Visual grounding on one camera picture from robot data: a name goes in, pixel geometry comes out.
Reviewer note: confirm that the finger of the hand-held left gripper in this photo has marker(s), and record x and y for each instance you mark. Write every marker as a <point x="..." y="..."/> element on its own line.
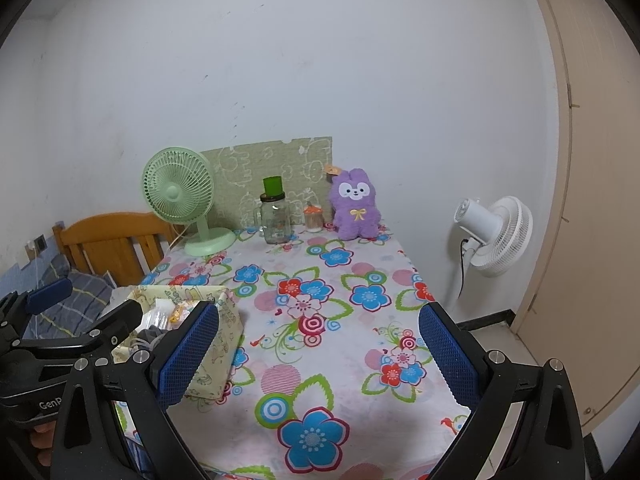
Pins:
<point x="117" y="322"/>
<point x="50" y="295"/>

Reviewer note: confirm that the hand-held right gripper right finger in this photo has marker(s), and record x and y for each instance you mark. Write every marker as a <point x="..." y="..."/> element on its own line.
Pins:
<point x="447" y="357"/>

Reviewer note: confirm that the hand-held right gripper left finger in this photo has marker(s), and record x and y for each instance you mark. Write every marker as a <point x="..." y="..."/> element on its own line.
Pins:
<point x="187" y="355"/>

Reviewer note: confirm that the yellow fabric storage box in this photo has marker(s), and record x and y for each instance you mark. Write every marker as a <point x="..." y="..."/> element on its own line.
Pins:
<point x="220" y="345"/>

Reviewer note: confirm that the clear plastic packet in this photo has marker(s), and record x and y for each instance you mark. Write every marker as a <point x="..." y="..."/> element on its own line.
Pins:
<point x="156" y="319"/>

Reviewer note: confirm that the person's left hand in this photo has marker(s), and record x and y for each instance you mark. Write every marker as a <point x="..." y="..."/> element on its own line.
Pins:
<point x="42" y="435"/>

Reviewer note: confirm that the blue plaid bedding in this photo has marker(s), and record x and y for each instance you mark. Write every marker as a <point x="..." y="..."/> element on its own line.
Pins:
<point x="85" y="290"/>

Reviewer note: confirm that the black baseboard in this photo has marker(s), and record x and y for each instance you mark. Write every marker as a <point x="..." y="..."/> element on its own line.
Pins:
<point x="487" y="320"/>

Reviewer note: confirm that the wooden headboard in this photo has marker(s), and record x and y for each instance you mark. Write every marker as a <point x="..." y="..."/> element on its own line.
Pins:
<point x="105" y="250"/>

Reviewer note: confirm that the white standing fan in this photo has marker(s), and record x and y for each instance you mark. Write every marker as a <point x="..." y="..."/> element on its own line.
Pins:
<point x="500" y="235"/>

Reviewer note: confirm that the green desk fan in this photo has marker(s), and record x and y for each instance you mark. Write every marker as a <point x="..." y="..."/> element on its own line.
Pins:
<point x="175" y="190"/>

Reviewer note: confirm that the glass jar with green lid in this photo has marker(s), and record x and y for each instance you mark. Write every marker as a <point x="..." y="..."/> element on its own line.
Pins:
<point x="275" y="220"/>

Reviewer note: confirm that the purple plush toy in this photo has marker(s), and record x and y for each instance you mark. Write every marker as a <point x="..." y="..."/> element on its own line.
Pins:
<point x="356" y="210"/>

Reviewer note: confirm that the cotton swab jar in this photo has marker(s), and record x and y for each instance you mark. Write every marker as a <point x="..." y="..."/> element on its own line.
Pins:
<point x="313" y="219"/>

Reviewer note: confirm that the beige door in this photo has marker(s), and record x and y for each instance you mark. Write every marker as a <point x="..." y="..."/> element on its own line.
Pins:
<point x="600" y="210"/>

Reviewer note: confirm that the green patterned board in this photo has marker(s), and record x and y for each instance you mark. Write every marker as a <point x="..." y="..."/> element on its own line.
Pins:
<point x="295" y="160"/>

